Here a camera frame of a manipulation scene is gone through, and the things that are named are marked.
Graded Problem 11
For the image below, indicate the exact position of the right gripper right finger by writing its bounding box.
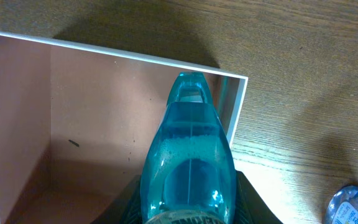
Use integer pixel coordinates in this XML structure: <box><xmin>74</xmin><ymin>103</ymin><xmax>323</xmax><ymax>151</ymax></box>
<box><xmin>234</xmin><ymin>170</ymin><xmax>282</xmax><ymax>224</ymax></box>

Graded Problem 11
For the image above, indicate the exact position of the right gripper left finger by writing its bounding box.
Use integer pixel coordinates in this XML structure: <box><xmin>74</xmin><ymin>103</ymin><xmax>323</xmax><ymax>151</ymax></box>
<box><xmin>91</xmin><ymin>175</ymin><xmax>142</xmax><ymax>224</ymax></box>

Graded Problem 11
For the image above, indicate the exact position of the blue mouthwash bottle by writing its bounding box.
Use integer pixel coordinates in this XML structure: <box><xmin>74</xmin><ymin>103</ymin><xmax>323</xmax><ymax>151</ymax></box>
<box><xmin>140</xmin><ymin>72</ymin><xmax>236</xmax><ymax>223</ymax></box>

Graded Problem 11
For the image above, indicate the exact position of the clear pump soap bottle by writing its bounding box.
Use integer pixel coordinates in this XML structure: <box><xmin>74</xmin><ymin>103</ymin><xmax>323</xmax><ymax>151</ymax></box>
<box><xmin>323</xmin><ymin>185</ymin><xmax>358</xmax><ymax>224</ymax></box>

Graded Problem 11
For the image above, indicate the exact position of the white cardboard box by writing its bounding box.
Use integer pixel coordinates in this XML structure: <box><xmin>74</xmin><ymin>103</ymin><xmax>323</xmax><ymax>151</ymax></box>
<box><xmin>0</xmin><ymin>32</ymin><xmax>248</xmax><ymax>223</ymax></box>

